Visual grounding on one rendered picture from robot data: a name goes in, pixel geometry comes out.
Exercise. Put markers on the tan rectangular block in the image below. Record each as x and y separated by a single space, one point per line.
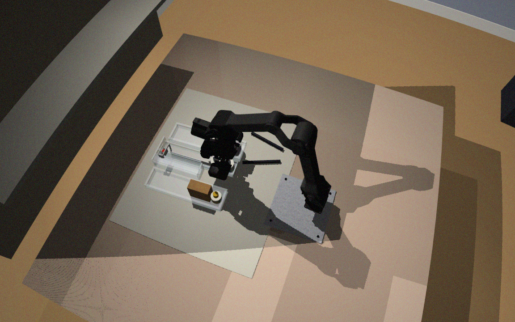
200 190

